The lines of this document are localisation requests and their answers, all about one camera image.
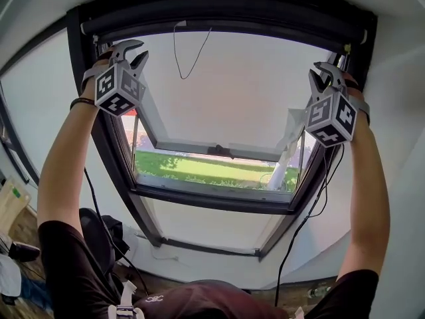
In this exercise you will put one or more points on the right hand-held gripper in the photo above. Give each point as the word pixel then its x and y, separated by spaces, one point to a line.
pixel 330 118

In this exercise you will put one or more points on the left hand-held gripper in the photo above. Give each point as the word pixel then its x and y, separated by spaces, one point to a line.
pixel 114 90

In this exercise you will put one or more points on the black insect screen roll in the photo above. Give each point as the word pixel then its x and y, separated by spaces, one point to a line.
pixel 216 25

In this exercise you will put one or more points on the black framed roof window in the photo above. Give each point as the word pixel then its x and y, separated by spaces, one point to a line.
pixel 113 165

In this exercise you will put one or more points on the person's left forearm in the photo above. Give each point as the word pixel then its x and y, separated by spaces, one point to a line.
pixel 66 151

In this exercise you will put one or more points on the person's right forearm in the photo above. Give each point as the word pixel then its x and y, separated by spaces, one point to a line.
pixel 368 194

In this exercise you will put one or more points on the person's right hand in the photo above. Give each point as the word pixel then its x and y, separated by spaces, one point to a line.
pixel 354 93

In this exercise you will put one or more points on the person's left hand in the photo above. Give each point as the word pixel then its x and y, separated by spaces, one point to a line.
pixel 91 78

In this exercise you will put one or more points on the black wristband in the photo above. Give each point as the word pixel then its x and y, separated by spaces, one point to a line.
pixel 81 101

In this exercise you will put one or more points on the beige paper bag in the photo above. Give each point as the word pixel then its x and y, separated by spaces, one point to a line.
pixel 11 201

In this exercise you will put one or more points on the clear plastic bottle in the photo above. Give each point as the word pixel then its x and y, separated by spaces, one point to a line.
pixel 319 291

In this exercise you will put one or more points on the person's dark maroon shirt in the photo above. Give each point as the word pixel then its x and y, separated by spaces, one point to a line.
pixel 76 271

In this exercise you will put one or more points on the black shoe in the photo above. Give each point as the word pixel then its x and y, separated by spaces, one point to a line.
pixel 23 252

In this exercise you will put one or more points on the white cloth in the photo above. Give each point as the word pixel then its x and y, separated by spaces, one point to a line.
pixel 8 274

